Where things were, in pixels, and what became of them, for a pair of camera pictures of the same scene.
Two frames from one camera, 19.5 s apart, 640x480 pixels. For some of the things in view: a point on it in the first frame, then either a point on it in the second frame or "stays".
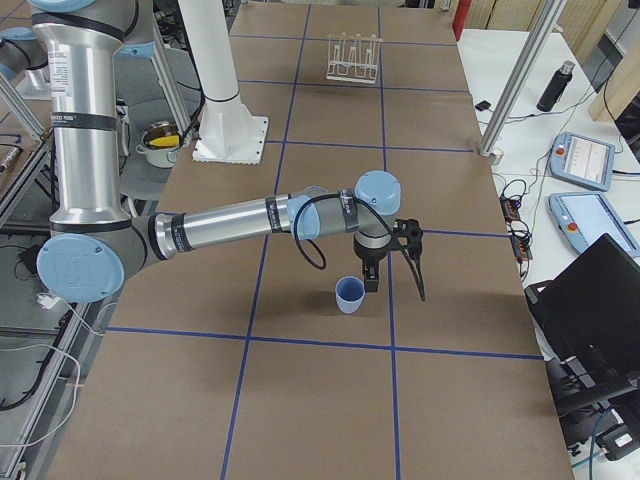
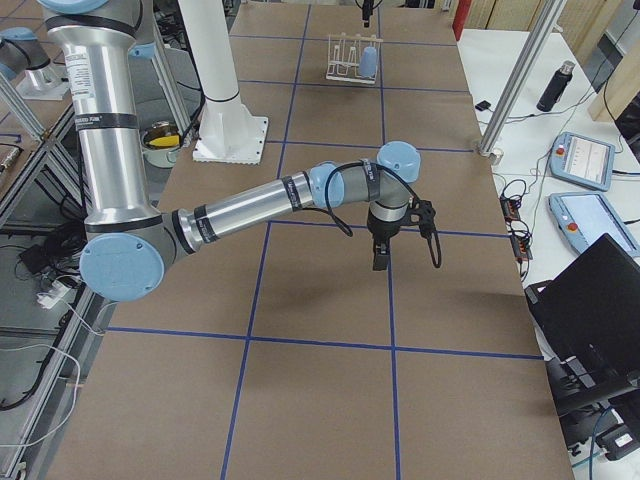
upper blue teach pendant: (583, 160) stays
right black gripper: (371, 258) to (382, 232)
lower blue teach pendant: (585, 217) stays
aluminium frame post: (523, 70) stays
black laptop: (588, 321) stays
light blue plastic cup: (350, 292) to (369, 62)
